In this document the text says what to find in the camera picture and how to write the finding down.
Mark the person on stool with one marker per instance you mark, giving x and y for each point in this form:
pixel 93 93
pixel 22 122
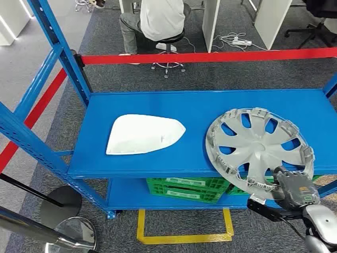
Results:
pixel 160 17

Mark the white plastic mirror cover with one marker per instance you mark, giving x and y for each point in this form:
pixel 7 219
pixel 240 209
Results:
pixel 139 134

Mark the blue metal shelf rack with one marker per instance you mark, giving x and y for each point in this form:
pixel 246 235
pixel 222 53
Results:
pixel 194 139

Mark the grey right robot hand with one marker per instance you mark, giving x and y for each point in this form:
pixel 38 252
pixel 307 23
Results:
pixel 297 192

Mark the white counter unit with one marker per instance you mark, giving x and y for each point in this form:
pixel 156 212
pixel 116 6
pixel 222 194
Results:
pixel 10 17

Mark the silver plastic wheel hubcap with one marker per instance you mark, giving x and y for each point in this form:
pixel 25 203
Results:
pixel 259 148

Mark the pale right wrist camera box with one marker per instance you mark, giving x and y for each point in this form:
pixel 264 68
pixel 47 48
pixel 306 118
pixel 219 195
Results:
pixel 256 200

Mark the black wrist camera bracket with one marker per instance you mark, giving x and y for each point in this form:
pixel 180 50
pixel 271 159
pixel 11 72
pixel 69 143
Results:
pixel 265 211

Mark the white power strip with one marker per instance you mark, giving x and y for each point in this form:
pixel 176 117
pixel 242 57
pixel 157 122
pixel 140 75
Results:
pixel 241 42

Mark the black round stool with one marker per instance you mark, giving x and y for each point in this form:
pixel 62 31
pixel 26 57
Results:
pixel 171 37

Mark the chrome stanchion with round base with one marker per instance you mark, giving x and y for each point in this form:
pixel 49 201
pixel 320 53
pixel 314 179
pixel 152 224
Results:
pixel 76 232

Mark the black office chair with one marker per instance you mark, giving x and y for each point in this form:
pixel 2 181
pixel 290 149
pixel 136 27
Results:
pixel 318 14

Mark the black barrier post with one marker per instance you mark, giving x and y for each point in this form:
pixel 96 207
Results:
pixel 82 71

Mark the chrome chair base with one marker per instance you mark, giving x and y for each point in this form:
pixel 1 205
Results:
pixel 84 4

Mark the red barrier belt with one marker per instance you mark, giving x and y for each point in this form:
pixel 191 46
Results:
pixel 34 115
pixel 210 57

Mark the white desk panel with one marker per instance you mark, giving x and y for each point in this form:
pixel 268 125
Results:
pixel 271 21
pixel 210 24
pixel 125 5

